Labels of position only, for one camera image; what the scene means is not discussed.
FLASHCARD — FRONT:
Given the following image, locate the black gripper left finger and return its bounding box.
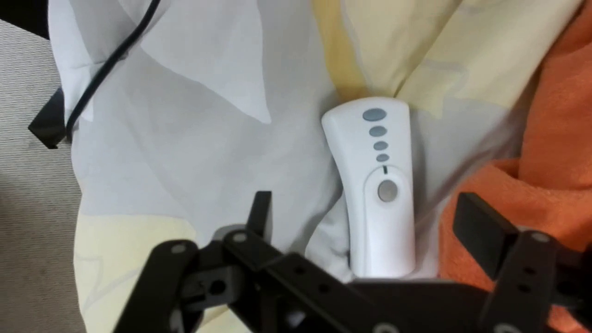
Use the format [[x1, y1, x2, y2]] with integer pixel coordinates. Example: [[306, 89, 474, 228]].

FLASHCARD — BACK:
[[113, 191, 372, 333]]

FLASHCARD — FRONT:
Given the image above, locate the black cable with plug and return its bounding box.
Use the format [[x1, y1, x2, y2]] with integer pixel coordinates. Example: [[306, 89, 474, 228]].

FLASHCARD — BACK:
[[26, 0, 163, 150]]

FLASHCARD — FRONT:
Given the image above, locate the orange crumpled cloth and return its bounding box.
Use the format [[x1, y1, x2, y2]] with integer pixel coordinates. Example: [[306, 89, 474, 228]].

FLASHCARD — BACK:
[[437, 0, 592, 333]]

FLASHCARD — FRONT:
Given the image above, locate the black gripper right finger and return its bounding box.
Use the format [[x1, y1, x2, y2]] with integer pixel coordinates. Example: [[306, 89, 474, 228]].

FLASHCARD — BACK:
[[454, 193, 592, 333]]

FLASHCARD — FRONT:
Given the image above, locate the white remote control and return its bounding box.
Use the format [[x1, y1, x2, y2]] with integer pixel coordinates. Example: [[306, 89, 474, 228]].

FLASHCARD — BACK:
[[320, 97, 419, 282]]

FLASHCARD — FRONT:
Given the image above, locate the grey yellow floral duvet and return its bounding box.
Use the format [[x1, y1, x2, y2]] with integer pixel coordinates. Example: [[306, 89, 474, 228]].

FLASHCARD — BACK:
[[47, 0, 585, 333]]

